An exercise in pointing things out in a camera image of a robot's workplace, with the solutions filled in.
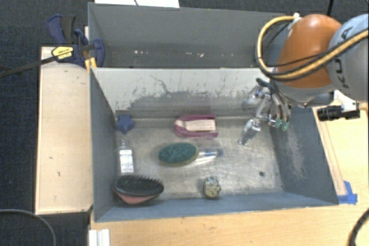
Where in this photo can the grey metal bin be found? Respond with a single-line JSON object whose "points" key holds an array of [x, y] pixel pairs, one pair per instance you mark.
{"points": [[184, 37]]}

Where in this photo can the maroon and tan stapler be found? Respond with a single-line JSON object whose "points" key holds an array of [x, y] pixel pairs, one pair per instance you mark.
{"points": [[199, 125]]}

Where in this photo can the pale wood board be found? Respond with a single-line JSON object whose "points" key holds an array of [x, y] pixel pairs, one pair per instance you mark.
{"points": [[64, 138]]}

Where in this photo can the black and red hairbrush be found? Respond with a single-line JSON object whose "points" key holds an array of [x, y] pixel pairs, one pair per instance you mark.
{"points": [[138, 185]]}

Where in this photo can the small clear plastic bottle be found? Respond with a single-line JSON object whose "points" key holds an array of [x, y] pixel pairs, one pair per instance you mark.
{"points": [[126, 158]]}

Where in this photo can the blue star-shaped toy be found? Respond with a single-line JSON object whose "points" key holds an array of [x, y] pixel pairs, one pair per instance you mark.
{"points": [[124, 123]]}

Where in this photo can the speckled grey stone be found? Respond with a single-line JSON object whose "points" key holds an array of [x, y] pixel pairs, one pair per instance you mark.
{"points": [[212, 187]]}

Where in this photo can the black cylinder on white bracket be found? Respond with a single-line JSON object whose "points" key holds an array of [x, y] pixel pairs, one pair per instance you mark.
{"points": [[335, 112]]}

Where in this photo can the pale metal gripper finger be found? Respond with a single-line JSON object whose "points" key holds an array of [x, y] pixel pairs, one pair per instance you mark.
{"points": [[245, 131], [253, 132]]}

